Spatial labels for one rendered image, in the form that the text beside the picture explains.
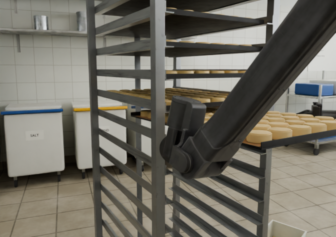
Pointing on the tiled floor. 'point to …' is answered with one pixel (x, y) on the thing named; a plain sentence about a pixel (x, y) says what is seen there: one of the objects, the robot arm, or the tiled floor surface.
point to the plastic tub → (284, 230)
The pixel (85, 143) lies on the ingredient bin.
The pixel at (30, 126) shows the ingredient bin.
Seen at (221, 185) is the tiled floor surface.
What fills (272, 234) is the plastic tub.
